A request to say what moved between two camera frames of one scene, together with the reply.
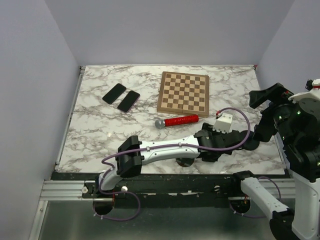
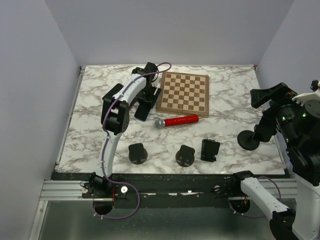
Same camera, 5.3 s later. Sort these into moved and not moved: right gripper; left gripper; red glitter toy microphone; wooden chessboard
Moved: left gripper
Not moved: wooden chessboard; red glitter toy microphone; right gripper
